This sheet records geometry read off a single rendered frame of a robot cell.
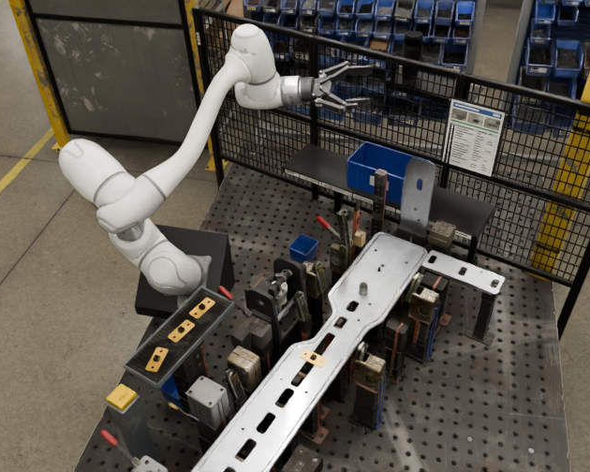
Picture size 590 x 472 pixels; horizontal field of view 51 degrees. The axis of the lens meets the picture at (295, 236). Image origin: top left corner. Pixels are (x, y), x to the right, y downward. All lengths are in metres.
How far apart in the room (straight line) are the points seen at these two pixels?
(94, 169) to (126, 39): 2.53
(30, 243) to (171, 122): 1.25
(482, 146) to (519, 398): 0.94
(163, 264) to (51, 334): 1.51
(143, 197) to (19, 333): 2.10
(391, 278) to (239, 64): 0.96
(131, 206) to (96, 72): 2.81
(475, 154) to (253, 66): 1.05
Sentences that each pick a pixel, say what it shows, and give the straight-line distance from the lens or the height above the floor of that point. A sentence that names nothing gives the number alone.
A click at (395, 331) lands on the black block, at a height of 0.99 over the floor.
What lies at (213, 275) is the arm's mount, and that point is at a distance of 2.52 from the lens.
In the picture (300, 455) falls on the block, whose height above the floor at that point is 1.03.
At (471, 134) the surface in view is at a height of 1.32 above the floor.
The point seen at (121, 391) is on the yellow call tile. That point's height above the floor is 1.16.
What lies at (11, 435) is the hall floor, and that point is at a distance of 3.40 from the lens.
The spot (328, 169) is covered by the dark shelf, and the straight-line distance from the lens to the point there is 2.75.
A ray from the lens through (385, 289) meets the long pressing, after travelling 2.26.
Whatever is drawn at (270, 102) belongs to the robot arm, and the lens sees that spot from 1.97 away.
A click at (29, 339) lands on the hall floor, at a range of 3.73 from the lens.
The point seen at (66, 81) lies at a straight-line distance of 4.73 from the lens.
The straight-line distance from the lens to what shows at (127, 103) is 4.57.
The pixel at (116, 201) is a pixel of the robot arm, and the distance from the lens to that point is 1.81.
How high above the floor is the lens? 2.66
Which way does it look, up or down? 43 degrees down
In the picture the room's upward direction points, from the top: 3 degrees counter-clockwise
